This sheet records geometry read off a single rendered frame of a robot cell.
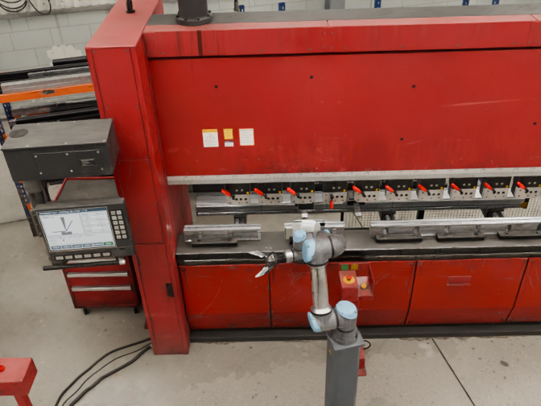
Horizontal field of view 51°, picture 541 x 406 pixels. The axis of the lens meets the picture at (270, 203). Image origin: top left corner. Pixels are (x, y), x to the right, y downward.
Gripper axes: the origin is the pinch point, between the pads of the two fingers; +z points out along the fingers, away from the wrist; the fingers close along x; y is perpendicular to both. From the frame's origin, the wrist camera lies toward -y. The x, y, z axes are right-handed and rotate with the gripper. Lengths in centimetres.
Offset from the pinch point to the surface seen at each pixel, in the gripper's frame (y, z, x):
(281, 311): -71, -24, 18
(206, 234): -32, 18, -36
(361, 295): -19, -66, 29
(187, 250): -35, 32, -29
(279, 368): -87, -16, 53
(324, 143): 37, -54, -52
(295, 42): 88, -37, -87
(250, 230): -26.0, -9.9, -30.1
